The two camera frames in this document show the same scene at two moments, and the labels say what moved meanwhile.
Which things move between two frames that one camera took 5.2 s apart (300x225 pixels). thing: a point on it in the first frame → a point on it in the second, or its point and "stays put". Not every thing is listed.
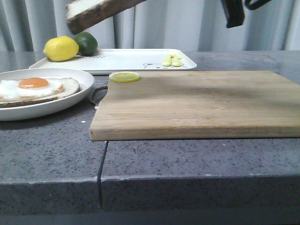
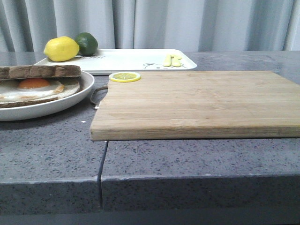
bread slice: [81, 13] → [45, 71]
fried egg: [28, 88] stays put
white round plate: [27, 111] stays put
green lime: [88, 44] stays put
